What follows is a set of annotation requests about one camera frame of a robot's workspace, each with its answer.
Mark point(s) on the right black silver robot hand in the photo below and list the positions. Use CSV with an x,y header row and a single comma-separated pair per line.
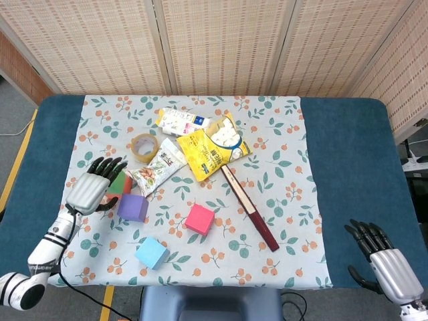
x,y
394,274

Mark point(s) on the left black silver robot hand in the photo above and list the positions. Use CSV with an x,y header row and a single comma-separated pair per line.
x,y
88,194

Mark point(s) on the green foam block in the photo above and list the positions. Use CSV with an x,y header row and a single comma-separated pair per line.
x,y
117,185

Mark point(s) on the purple foam cube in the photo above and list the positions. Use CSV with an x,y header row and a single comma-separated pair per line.
x,y
132,207

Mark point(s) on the light blue foam cube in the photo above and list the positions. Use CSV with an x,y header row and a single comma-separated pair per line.
x,y
150,252

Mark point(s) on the pink foam cube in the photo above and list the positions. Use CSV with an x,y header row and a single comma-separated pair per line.
x,y
199,219

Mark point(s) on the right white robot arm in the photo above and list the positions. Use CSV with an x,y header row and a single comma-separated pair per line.
x,y
414,311

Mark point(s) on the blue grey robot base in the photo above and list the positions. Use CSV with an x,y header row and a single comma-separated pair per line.
x,y
210,304

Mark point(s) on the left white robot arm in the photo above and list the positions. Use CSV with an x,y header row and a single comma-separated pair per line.
x,y
43,250

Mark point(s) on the clear packing tape roll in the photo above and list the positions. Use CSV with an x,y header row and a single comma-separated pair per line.
x,y
135,145

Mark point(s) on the silver nut snack bag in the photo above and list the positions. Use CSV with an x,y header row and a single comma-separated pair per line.
x,y
154,170

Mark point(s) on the white power strip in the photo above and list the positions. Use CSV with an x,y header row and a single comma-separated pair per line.
x,y
416,164

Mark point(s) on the teal blue table cover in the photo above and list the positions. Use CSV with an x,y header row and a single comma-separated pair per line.
x,y
351,167

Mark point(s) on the white snack packet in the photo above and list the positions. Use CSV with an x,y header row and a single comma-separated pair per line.
x,y
180,122

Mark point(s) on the yellow marshmallow bag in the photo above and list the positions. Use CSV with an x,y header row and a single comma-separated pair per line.
x,y
200,157

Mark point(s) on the dark red folded fan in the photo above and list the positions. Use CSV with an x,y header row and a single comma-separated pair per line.
x,y
249,207

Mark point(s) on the floral tablecloth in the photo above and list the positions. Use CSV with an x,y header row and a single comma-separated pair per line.
x,y
234,267

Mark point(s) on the bamboo folding screen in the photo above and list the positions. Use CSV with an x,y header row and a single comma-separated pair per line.
x,y
217,43

